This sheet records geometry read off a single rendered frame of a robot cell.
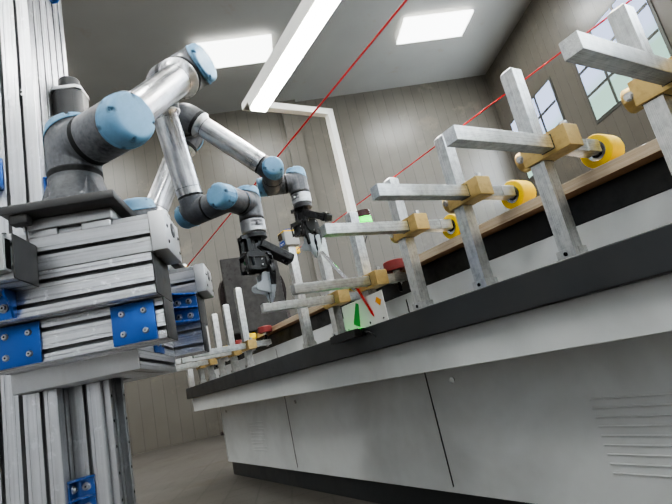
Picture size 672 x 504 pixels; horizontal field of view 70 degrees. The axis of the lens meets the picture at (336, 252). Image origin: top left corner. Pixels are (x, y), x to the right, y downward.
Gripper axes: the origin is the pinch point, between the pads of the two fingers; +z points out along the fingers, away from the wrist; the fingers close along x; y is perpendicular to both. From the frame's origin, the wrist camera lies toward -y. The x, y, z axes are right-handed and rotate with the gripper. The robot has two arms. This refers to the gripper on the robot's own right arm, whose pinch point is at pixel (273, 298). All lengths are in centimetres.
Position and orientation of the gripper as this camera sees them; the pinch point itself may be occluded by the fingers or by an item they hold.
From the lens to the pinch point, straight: 145.5
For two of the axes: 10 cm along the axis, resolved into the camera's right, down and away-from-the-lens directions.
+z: 2.1, 9.5, -2.3
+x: 4.9, -3.1, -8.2
